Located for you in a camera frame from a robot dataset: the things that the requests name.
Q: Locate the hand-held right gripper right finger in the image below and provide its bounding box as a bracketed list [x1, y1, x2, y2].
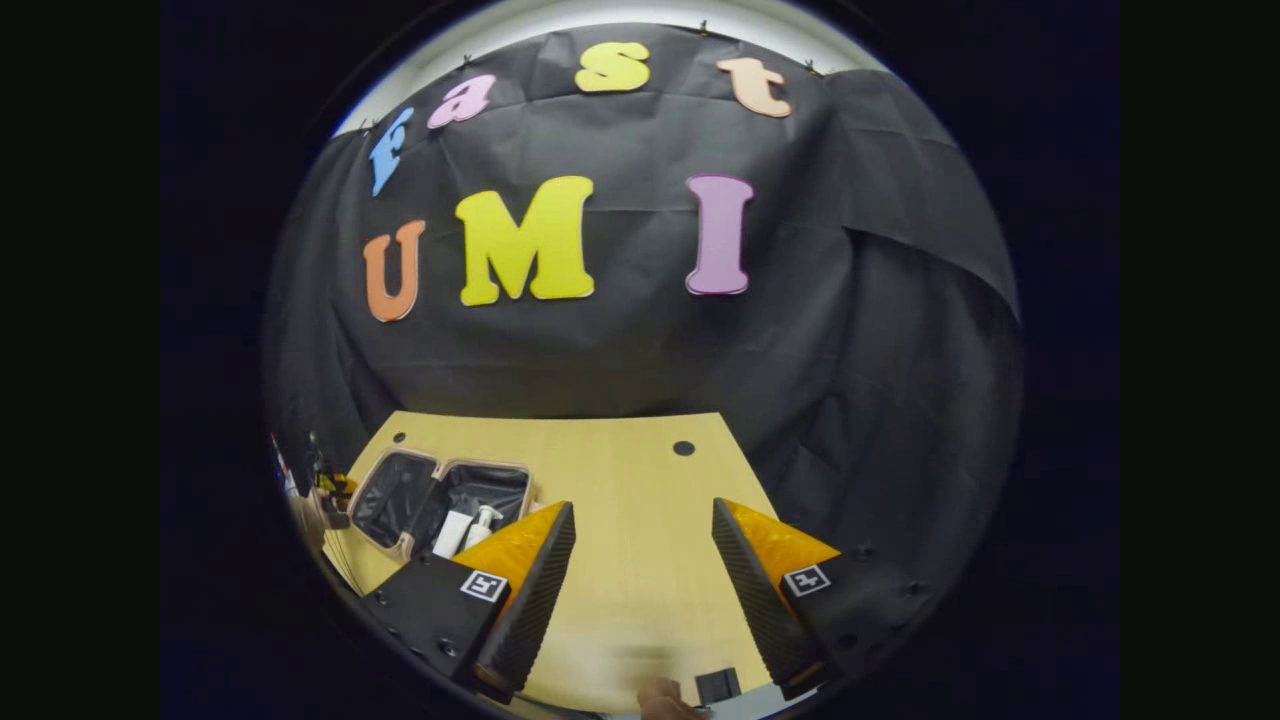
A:
[710, 497, 931, 701]

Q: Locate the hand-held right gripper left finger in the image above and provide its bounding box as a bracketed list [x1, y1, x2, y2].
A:
[358, 500, 578, 704]

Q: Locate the pink suitcase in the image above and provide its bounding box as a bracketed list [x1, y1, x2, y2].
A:
[343, 447, 536, 566]

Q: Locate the white pump bottle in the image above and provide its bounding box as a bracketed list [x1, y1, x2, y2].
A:
[463, 505, 504, 551]

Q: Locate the white squeeze tube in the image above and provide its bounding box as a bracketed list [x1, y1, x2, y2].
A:
[432, 510, 473, 559]

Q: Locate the black backdrop cloth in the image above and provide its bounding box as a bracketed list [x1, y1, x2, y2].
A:
[262, 22, 1023, 601]

